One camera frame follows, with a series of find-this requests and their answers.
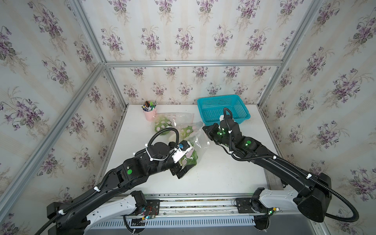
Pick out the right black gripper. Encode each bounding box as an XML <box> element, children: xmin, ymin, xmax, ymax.
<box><xmin>202</xmin><ymin>123</ymin><xmax>236</xmax><ymax>152</ymax></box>

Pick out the zip-top bag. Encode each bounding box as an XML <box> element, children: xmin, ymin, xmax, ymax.
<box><xmin>178</xmin><ymin>137</ymin><xmax>210</xmax><ymax>168</ymax></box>
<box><xmin>152</xmin><ymin>113</ymin><xmax>194</xmax><ymax>128</ymax></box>
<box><xmin>176</xmin><ymin>121</ymin><xmax>209</xmax><ymax>141</ymax></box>

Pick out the chinese cabbage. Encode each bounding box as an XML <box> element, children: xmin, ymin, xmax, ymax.
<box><xmin>179</xmin><ymin>125</ymin><xmax>194</xmax><ymax>139</ymax></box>
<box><xmin>154</xmin><ymin>116</ymin><xmax>173</xmax><ymax>133</ymax></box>
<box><xmin>179</xmin><ymin>149</ymin><xmax>198</xmax><ymax>166</ymax></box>

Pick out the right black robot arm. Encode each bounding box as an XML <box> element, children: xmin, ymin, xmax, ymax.
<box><xmin>203</xmin><ymin>108</ymin><xmax>359</xmax><ymax>223</ymax></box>

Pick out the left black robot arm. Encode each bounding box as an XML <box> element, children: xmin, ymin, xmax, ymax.
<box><xmin>37</xmin><ymin>127</ymin><xmax>194</xmax><ymax>235</ymax></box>

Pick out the teal plastic basket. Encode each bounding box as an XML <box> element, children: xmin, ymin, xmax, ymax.
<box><xmin>196</xmin><ymin>94</ymin><xmax>251</xmax><ymax>126</ymax></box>

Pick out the pink pen cup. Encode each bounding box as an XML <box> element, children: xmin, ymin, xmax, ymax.
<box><xmin>144</xmin><ymin>108</ymin><xmax>157</xmax><ymax>121</ymax></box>

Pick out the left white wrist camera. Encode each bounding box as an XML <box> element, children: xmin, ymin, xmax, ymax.
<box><xmin>172</xmin><ymin>140</ymin><xmax>193</xmax><ymax>164</ymax></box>

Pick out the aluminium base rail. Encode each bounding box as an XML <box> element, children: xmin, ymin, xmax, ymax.
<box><xmin>73</xmin><ymin>193</ymin><xmax>319</xmax><ymax>219</ymax></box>

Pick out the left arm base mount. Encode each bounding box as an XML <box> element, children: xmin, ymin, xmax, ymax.
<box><xmin>130</xmin><ymin>199</ymin><xmax>161</xmax><ymax>218</ymax></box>

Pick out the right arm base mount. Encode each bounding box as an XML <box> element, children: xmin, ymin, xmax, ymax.
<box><xmin>234</xmin><ymin>188</ymin><xmax>274</xmax><ymax>215</ymax></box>

